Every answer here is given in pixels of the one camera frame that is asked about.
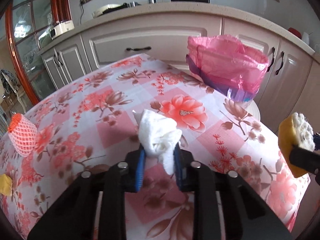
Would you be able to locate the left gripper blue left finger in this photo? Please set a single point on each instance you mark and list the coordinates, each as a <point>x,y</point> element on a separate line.
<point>140,168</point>

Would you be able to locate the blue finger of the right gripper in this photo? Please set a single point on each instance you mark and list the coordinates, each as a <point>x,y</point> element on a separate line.
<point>307,160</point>
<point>316,140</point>

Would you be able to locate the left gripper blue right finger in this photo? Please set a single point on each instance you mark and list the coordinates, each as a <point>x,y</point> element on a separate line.
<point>180,169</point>

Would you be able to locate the yellow white scrub sponge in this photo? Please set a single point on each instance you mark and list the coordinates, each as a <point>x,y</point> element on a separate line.
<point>295,131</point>

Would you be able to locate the white tissue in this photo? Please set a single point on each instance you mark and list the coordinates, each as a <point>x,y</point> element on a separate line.
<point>159,136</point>

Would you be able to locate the tall pink foam fruit net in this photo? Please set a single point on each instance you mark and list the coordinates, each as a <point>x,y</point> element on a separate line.
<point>23,134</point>

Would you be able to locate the lower kitchen cabinets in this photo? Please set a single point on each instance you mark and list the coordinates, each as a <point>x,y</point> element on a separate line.
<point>159,31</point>

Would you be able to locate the pink-lined trash bin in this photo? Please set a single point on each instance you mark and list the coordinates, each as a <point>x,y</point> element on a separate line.
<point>227,65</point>

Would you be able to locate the floral pink tablecloth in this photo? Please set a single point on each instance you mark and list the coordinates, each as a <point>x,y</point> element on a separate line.
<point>93,122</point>

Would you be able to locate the white small jar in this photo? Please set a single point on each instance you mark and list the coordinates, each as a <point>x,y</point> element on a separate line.
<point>306,38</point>

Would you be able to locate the red cup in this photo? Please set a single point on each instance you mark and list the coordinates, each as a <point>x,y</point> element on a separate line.
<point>295,32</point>

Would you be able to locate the white electric griddle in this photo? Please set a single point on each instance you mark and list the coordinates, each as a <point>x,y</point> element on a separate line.
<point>100,11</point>

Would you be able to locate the white rice cooker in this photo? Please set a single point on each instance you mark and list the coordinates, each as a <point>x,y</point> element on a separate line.
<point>61,28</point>

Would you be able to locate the white dining chair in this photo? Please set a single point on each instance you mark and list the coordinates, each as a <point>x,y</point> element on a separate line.
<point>15,89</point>

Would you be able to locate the black gas stove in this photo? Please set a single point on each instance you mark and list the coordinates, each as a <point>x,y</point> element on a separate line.
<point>134,4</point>

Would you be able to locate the wooden sliding glass door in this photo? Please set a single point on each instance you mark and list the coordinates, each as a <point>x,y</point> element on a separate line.
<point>27,28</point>

